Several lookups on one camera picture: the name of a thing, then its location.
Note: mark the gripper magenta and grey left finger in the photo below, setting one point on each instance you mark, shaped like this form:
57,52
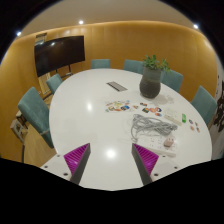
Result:
76,161

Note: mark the gripper magenta and grey right finger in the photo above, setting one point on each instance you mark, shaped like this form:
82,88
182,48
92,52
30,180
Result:
145,161

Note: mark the pink white charger plug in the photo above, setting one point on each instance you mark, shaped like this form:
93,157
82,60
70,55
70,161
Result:
169,142

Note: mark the white power strip near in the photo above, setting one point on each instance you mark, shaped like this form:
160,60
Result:
155,144

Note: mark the white power strip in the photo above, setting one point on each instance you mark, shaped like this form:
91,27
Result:
174,116
155,144

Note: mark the scattered colourful stickers centre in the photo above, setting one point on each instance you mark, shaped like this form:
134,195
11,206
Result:
146,109

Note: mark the white power strip far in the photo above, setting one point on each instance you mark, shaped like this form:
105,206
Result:
174,116

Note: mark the small green object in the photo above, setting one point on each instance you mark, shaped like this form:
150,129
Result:
183,118

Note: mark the small stickers at right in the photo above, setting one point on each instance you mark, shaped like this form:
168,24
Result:
194,126

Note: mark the sheet of colourful stickers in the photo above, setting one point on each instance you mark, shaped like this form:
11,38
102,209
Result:
117,106

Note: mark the teal chair near left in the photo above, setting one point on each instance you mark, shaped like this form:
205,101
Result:
36,112

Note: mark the teal chair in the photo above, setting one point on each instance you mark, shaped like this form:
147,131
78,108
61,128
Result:
172,79
100,63
204,103
54,82
36,112
133,66

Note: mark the dark grey plant pot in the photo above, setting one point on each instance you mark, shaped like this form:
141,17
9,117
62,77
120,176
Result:
150,84

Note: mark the teal chair far right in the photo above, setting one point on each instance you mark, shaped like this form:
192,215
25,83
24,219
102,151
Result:
172,79

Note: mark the television floor stand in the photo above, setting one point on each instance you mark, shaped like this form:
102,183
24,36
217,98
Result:
64,72

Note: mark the teal chair far middle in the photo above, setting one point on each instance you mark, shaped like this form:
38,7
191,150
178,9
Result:
133,66

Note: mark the green leafy plant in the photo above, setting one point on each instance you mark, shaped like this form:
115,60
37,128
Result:
151,63

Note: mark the teal chair far left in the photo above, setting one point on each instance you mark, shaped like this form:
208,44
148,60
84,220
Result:
100,63

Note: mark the black wall television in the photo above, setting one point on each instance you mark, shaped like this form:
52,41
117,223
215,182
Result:
57,53

